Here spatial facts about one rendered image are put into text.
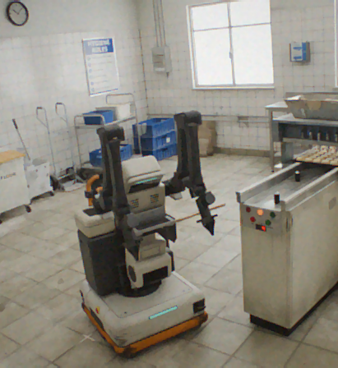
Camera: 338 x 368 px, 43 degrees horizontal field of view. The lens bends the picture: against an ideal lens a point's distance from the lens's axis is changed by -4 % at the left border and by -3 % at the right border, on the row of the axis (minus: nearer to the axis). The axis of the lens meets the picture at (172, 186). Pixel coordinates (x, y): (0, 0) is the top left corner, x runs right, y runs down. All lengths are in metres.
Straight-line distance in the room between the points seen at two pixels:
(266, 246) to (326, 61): 4.08
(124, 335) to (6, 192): 3.08
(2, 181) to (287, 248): 3.60
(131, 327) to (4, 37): 4.40
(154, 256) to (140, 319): 0.37
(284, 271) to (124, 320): 0.94
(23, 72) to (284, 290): 4.63
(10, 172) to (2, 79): 1.33
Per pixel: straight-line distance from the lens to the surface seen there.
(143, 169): 2.35
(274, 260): 2.59
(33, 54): 6.33
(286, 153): 3.28
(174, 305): 2.71
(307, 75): 6.39
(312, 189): 2.62
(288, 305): 2.68
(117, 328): 2.60
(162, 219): 2.46
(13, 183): 5.35
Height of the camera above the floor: 1.72
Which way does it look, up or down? 17 degrees down
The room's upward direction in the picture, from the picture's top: 6 degrees counter-clockwise
